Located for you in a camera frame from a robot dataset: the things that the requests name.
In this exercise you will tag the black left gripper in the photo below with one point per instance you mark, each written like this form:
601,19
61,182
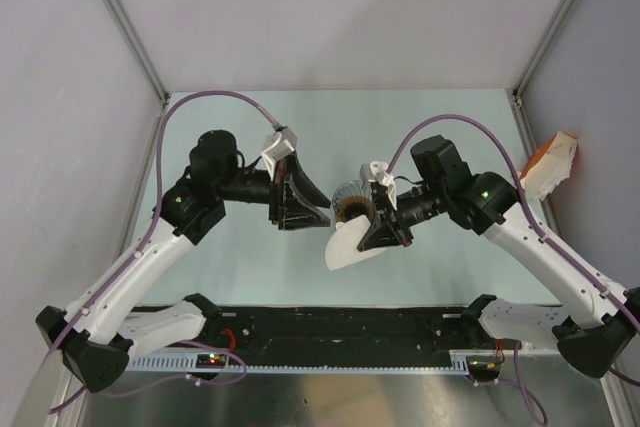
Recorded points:
289,210

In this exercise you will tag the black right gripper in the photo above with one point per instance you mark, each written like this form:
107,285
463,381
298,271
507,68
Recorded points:
394,231

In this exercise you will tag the white paper coffee filter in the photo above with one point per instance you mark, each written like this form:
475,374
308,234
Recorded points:
342,247

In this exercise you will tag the smoked glass dripper cone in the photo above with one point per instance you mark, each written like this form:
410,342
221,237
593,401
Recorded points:
352,200

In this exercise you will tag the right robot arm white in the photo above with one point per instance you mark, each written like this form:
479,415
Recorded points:
596,317

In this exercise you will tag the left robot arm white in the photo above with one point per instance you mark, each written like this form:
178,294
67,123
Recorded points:
95,336

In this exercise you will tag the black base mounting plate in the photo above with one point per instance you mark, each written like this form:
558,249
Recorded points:
352,336

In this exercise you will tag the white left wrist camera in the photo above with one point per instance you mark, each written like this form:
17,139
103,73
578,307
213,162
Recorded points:
277,146

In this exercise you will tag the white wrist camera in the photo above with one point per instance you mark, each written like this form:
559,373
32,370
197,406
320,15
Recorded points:
277,146
375,173

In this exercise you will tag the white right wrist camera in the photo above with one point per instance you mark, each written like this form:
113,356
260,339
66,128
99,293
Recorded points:
375,173

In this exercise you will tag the grey slotted cable duct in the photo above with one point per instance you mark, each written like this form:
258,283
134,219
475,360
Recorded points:
213,362

